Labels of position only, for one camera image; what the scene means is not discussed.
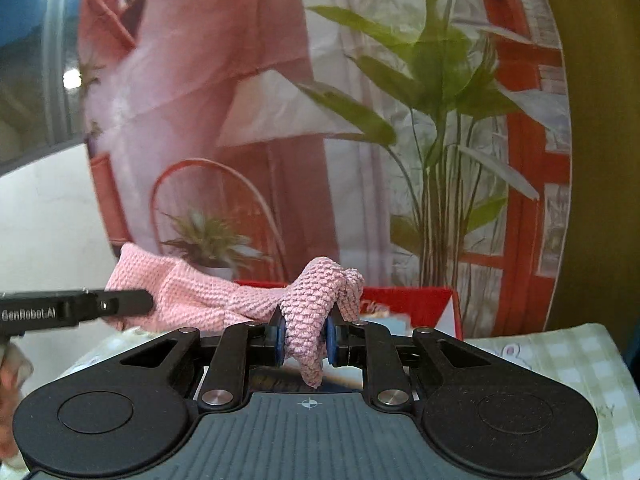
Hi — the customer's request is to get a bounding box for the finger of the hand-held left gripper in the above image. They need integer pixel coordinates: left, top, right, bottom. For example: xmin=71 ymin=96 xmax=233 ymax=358
xmin=81 ymin=287 xmax=156 ymax=320

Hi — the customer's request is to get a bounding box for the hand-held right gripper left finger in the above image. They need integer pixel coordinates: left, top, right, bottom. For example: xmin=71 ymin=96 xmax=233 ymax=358
xmin=120 ymin=305 xmax=287 ymax=413

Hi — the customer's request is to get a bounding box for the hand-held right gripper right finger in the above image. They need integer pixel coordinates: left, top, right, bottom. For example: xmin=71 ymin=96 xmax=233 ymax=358
xmin=326 ymin=307 xmax=495 ymax=413

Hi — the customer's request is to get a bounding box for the pink knitted cloth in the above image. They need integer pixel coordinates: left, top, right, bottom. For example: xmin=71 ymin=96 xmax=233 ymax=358
xmin=105 ymin=242 xmax=366 ymax=390

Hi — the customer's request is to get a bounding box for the red paper box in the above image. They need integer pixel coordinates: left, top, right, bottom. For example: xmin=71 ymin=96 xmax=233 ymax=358
xmin=232 ymin=280 xmax=467 ymax=339

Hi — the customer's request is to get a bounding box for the person's left hand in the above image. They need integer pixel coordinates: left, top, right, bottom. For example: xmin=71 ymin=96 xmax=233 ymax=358
xmin=0 ymin=345 xmax=35 ymax=466

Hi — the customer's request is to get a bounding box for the green checked tablecloth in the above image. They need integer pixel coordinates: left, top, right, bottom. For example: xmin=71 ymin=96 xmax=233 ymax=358
xmin=60 ymin=322 xmax=640 ymax=480

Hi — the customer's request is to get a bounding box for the dark glass window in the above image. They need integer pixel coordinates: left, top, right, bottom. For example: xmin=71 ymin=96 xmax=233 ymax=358
xmin=0 ymin=0 xmax=95 ymax=175

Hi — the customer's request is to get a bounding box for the wall poster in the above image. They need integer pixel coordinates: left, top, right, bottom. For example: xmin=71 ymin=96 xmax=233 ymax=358
xmin=77 ymin=0 xmax=573 ymax=338

